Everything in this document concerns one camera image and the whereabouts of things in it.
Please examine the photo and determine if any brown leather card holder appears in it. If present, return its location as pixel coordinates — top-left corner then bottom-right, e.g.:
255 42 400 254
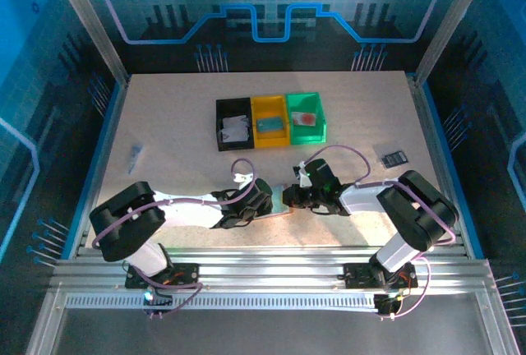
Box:
256 182 295 220

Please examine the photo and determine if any teal chip card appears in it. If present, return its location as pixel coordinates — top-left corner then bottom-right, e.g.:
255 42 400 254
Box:
256 118 284 133

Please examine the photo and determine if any white card with red circles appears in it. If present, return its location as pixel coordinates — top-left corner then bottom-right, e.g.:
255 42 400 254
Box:
291 111 318 127

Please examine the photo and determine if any small black chip card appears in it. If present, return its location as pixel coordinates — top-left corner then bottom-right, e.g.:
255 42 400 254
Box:
380 150 410 169

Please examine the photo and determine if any yellow plastic bin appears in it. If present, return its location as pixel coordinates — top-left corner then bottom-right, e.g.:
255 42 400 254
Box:
250 95 292 150

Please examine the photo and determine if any green plastic bin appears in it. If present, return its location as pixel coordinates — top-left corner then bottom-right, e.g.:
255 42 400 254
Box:
286 91 329 145

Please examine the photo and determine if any black plastic bin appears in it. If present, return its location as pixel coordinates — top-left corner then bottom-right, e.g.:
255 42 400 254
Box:
215 97 256 153

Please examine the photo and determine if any small black controller board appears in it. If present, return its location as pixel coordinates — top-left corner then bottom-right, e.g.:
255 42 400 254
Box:
376 293 406 317

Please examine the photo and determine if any aluminium frame rail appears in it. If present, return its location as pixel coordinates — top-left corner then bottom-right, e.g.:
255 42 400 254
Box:
48 246 498 294

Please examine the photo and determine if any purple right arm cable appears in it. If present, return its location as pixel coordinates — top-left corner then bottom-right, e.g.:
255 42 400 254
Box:
293 144 457 247

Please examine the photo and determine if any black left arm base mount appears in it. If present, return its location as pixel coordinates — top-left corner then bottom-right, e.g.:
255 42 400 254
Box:
125 262 201 290

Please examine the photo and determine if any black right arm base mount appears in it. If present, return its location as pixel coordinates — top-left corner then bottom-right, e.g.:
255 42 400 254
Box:
343 262 418 290

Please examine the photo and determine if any slotted grey cable duct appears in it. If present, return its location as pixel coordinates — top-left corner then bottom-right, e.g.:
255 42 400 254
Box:
65 292 379 311

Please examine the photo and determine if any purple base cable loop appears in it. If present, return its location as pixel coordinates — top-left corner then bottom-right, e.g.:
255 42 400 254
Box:
141 276 205 317
380 254 431 320

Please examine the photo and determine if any aluminium frame post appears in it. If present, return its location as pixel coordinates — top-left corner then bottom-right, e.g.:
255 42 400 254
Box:
414 0 496 85
44 0 132 85

